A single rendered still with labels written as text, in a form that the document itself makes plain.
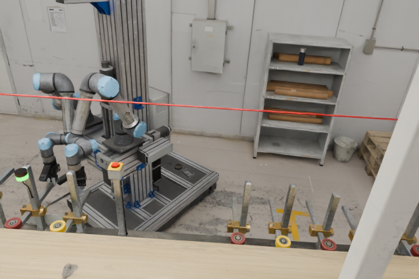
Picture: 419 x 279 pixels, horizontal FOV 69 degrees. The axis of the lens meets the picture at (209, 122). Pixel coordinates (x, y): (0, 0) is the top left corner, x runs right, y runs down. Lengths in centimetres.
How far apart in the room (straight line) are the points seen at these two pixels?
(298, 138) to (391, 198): 394
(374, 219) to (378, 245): 5
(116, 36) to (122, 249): 137
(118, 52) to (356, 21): 281
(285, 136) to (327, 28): 151
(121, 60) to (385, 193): 199
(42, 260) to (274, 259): 116
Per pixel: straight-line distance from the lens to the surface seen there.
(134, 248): 176
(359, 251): 65
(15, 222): 208
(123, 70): 233
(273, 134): 441
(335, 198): 190
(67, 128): 225
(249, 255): 174
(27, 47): 500
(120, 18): 225
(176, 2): 399
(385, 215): 58
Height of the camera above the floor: 223
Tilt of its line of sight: 27 degrees down
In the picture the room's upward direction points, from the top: 3 degrees clockwise
